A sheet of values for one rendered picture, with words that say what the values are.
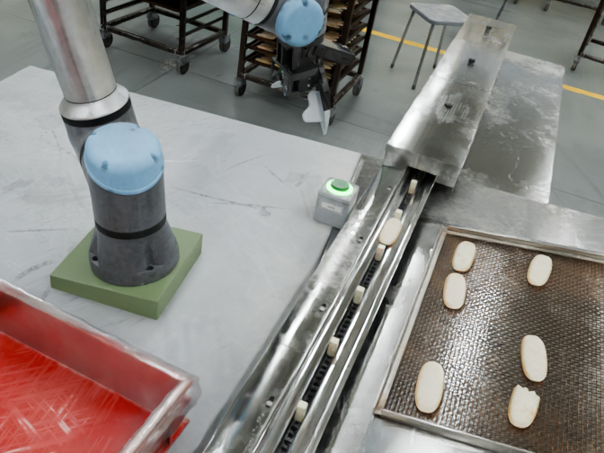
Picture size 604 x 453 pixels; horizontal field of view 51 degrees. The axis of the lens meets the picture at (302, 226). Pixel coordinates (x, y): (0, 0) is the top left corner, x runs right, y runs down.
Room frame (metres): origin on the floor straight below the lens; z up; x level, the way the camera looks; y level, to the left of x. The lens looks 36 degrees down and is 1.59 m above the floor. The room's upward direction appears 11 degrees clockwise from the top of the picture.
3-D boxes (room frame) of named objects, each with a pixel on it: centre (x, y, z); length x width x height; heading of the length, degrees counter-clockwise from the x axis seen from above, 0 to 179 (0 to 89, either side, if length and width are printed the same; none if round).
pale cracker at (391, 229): (1.06, -0.18, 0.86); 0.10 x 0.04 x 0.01; 165
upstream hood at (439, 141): (1.89, -0.41, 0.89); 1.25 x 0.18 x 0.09; 165
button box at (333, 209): (1.11, -0.06, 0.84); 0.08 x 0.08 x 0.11; 75
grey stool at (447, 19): (4.15, -0.63, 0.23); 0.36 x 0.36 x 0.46; 25
